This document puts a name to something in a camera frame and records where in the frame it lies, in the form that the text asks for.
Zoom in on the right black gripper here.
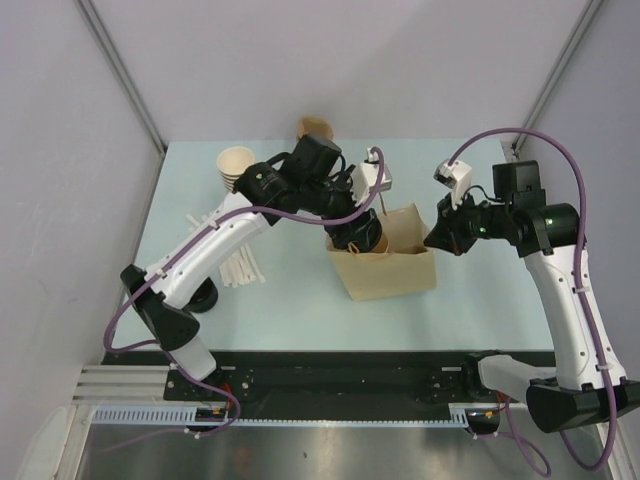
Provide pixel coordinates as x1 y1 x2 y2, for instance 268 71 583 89
424 188 512 256

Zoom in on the brown paper bag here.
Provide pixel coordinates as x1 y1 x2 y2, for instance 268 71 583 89
325 203 437 301

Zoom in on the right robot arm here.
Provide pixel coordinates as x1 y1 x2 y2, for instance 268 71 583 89
424 161 639 433

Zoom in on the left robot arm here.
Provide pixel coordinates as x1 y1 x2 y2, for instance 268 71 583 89
121 135 385 400

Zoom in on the cardboard cup carrier stack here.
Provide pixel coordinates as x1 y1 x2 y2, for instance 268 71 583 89
296 116 334 141

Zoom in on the pile of wrapped straws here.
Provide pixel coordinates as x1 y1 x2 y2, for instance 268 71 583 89
184 212 266 289

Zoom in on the stack of paper cups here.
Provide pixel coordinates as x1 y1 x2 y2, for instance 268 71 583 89
216 146 255 192

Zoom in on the stack of black lids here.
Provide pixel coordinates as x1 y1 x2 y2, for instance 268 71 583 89
185 278 219 314

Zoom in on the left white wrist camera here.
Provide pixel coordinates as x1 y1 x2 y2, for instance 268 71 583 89
351 147 392 206

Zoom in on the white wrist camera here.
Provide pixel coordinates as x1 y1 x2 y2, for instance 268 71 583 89
351 147 392 206
434 160 472 210

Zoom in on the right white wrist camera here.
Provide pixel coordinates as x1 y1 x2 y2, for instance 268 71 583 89
434 160 472 210

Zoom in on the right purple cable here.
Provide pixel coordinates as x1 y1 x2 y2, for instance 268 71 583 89
447 127 619 474

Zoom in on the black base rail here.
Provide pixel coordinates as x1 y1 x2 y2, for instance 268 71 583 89
102 349 556 421

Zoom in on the white cable duct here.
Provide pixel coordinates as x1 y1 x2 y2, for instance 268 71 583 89
92 403 501 427

